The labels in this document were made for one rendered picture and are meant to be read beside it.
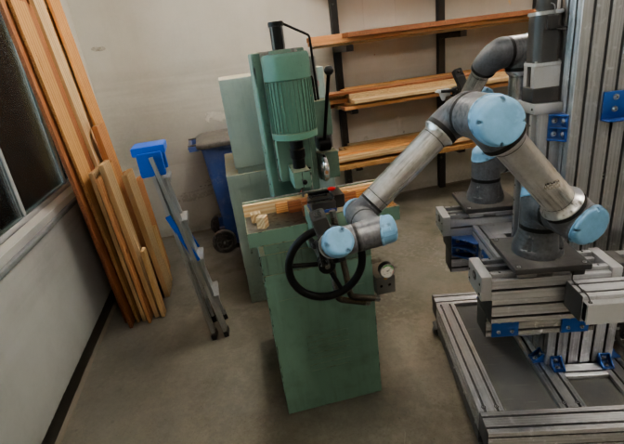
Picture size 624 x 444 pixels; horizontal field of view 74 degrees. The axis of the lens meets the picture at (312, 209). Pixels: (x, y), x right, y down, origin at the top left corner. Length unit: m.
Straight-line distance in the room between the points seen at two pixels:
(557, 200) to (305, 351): 1.14
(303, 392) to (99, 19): 3.16
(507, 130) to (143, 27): 3.26
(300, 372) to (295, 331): 0.22
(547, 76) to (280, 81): 0.88
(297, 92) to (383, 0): 2.70
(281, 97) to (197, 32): 2.38
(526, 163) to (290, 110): 0.81
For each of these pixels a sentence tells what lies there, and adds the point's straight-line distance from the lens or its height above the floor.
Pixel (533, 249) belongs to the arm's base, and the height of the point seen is 0.85.
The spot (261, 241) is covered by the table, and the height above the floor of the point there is 0.86.
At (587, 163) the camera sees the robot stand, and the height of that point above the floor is 1.06.
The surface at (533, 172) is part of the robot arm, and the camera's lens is 1.18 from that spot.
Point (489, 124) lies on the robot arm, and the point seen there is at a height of 1.30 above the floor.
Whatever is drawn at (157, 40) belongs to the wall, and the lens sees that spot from 3.88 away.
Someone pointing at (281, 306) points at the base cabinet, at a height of 0.57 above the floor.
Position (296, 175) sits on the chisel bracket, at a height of 1.06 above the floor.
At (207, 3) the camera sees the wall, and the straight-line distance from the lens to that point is 3.88.
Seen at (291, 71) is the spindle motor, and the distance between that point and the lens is 1.53.
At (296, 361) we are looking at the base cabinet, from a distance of 1.89.
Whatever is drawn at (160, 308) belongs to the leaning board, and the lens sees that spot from 2.94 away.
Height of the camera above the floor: 1.51
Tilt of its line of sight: 21 degrees down
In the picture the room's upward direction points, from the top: 7 degrees counter-clockwise
